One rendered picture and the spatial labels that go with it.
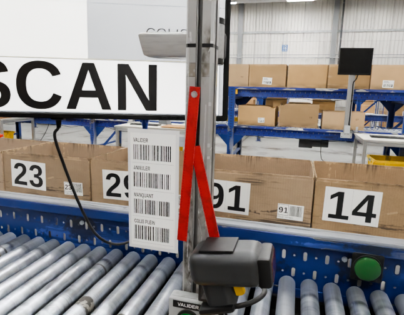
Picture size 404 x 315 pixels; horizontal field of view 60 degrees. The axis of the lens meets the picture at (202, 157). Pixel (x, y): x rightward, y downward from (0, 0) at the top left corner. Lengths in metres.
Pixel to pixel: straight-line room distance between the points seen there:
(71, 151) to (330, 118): 4.25
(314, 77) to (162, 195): 5.16
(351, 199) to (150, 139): 0.75
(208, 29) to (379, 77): 5.25
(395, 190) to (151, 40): 0.82
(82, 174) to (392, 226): 1.05
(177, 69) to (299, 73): 5.03
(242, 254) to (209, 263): 0.05
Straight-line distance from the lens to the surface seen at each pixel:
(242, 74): 5.69
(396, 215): 1.18
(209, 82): 0.51
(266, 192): 1.14
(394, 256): 1.16
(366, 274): 1.15
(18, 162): 1.53
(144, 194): 0.56
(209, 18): 0.52
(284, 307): 1.02
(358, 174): 1.43
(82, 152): 1.70
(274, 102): 9.79
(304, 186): 1.13
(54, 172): 1.43
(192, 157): 0.52
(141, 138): 0.55
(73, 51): 0.66
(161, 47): 0.63
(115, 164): 1.28
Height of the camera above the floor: 1.30
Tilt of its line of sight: 11 degrees down
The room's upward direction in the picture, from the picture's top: 1 degrees clockwise
